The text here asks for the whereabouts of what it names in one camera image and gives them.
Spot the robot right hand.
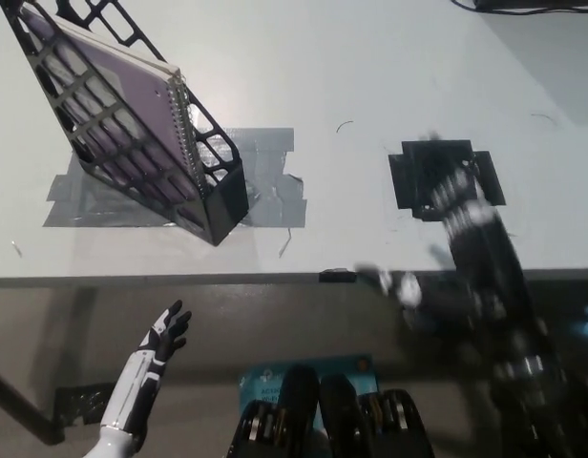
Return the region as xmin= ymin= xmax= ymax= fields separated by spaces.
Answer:
xmin=355 ymin=131 xmax=529 ymax=335

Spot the black tape square patch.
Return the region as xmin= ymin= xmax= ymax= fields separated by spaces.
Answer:
xmin=388 ymin=138 xmax=508 ymax=223

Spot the black floor tape patch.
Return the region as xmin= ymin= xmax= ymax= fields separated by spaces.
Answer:
xmin=53 ymin=381 xmax=116 ymax=426

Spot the black ribbed robot torso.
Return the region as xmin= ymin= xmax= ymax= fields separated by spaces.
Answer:
xmin=226 ymin=364 xmax=436 ymax=458

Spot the small black tape strip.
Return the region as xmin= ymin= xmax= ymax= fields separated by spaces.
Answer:
xmin=319 ymin=268 xmax=358 ymax=283

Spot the purple spiral notebook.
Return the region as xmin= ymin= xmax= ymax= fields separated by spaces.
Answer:
xmin=24 ymin=9 xmax=204 ymax=204

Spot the grey duct tape patch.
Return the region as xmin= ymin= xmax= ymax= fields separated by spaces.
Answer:
xmin=41 ymin=126 xmax=308 ymax=230

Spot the black cable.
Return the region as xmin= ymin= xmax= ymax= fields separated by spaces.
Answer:
xmin=449 ymin=0 xmax=588 ymax=15

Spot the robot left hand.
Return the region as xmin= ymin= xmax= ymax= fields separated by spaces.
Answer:
xmin=100 ymin=299 xmax=193 ymax=438

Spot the black lattice file shelf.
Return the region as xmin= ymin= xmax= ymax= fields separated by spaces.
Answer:
xmin=0 ymin=0 xmax=251 ymax=248

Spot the black table leg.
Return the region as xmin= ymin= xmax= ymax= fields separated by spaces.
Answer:
xmin=0 ymin=364 xmax=66 ymax=446

